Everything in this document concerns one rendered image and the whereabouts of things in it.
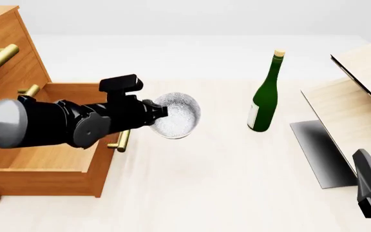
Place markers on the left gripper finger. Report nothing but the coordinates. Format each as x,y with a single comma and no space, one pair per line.
152,122
161,111

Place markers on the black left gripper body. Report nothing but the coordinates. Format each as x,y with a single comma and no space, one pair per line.
147,113

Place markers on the grey and black left arm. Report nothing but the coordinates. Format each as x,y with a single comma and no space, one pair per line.
50,123

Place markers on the open wooden drawer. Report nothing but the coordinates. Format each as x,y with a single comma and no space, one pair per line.
43,178

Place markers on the wooden cabinet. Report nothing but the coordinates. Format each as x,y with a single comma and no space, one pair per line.
8,26

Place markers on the pale wooden rack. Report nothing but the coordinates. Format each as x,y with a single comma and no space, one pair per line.
340,101

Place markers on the green wine bottle with cork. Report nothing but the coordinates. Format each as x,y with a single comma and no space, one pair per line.
262,106

